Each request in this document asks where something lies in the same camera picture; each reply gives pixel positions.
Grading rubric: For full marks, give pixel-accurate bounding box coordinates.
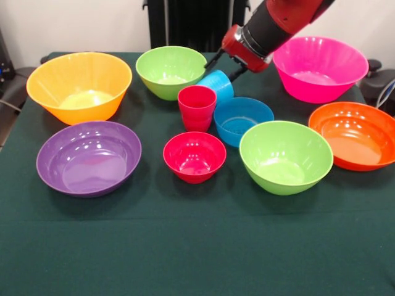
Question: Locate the orange bowl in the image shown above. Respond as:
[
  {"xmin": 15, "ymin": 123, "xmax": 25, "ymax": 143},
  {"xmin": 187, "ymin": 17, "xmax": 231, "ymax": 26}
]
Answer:
[{"xmin": 307, "ymin": 101, "xmax": 395, "ymax": 172}]

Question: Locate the purple bowl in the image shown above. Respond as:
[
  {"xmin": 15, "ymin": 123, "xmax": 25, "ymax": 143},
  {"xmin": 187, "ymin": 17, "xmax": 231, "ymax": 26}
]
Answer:
[{"xmin": 36, "ymin": 120, "xmax": 143, "ymax": 199}]

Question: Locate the black computer box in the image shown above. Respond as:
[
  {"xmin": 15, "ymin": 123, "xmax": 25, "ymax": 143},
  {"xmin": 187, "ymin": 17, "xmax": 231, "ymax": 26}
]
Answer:
[{"xmin": 0, "ymin": 29, "xmax": 16, "ymax": 83}]

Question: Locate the green bowl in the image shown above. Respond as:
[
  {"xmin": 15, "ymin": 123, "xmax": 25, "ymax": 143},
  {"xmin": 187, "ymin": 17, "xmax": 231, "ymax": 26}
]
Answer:
[
  {"xmin": 135, "ymin": 46, "xmax": 208, "ymax": 102},
  {"xmin": 239, "ymin": 120, "xmax": 335, "ymax": 196}
]

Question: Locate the blue cup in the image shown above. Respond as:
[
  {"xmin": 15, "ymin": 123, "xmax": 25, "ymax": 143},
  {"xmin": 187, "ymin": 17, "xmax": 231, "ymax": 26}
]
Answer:
[{"xmin": 196, "ymin": 69, "xmax": 235, "ymax": 102}]

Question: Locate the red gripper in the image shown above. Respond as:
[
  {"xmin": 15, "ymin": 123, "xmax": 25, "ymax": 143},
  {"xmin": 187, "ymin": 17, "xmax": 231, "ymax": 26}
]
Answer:
[{"xmin": 204, "ymin": 23, "xmax": 273, "ymax": 83}]

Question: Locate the pink bowl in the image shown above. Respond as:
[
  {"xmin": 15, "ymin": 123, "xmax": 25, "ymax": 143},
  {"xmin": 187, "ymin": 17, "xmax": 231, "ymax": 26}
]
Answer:
[{"xmin": 272, "ymin": 36, "xmax": 370, "ymax": 105}]

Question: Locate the red bowl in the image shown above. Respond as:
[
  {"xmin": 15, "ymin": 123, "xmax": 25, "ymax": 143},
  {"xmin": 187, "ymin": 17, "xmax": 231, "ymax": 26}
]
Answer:
[{"xmin": 162, "ymin": 131, "xmax": 227, "ymax": 185}]

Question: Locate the black office chair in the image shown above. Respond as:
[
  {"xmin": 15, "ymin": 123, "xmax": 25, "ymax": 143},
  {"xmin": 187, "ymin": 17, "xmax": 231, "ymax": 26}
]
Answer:
[
  {"xmin": 360, "ymin": 59, "xmax": 395, "ymax": 109},
  {"xmin": 0, "ymin": 66, "xmax": 38, "ymax": 112}
]

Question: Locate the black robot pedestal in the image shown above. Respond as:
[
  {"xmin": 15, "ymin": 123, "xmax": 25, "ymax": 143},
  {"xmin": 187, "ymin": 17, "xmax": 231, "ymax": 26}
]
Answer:
[{"xmin": 142, "ymin": 0, "xmax": 262, "ymax": 53}]

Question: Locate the dark green tablecloth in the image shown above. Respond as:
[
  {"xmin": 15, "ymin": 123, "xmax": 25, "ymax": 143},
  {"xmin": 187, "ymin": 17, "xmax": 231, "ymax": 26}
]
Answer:
[{"xmin": 0, "ymin": 51, "xmax": 395, "ymax": 296}]

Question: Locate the blue bowl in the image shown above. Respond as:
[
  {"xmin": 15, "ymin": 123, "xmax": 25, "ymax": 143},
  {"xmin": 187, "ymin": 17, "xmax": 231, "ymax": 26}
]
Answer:
[{"xmin": 213, "ymin": 97, "xmax": 275, "ymax": 148}]

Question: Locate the red cup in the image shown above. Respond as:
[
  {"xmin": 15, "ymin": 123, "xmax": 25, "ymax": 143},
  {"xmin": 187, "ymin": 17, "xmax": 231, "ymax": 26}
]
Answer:
[{"xmin": 177, "ymin": 84, "xmax": 218, "ymax": 133}]

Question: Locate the yellow bowl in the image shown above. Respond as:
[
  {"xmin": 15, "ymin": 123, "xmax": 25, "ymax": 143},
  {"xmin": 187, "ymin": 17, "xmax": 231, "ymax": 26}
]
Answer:
[{"xmin": 25, "ymin": 51, "xmax": 133, "ymax": 126}]

